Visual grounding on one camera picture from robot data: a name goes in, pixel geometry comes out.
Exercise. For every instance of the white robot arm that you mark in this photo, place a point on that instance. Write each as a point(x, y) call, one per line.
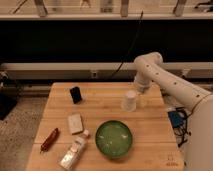
point(199, 152)

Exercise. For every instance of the green bowl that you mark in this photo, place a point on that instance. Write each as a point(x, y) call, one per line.
point(113, 139)

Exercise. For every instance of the white rectangular block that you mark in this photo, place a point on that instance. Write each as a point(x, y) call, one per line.
point(75, 123)

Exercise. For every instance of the blue connector box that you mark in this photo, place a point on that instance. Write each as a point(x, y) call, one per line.
point(175, 119)

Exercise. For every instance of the black eraser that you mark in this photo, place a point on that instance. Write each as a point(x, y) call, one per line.
point(75, 94)

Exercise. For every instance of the wall outlet plate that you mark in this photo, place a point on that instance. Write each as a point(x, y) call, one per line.
point(94, 74)

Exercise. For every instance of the red pen tool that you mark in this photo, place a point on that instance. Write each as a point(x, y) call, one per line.
point(49, 140)

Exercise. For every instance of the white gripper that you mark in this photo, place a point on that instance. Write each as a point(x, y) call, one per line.
point(141, 88)

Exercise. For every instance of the black object at left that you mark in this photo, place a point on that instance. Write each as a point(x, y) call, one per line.
point(7, 102)

